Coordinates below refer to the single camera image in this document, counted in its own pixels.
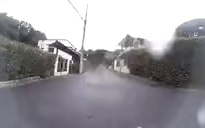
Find overhead wires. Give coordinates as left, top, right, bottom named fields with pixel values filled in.
left=67, top=0, right=85, bottom=22

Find dark hedge with flowers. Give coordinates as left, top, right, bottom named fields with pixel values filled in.
left=123, top=35, right=205, bottom=88

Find tree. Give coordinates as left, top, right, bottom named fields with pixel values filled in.
left=117, top=33, right=148, bottom=51

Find pale concrete kerb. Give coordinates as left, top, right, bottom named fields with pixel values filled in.
left=0, top=75, right=42, bottom=90

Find green bush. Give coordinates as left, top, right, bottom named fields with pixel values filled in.
left=0, top=33, right=56, bottom=82

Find white house with dark porch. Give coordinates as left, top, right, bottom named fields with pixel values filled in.
left=37, top=38, right=82, bottom=77

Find utility pole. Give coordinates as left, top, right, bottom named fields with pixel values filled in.
left=78, top=4, right=89, bottom=74

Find trees on slope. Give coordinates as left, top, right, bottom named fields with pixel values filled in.
left=0, top=7, right=48, bottom=48

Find grey asphalt road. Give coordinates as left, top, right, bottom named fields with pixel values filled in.
left=0, top=64, right=205, bottom=128

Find building with dark roof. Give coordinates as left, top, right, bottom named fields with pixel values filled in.
left=174, top=18, right=205, bottom=39

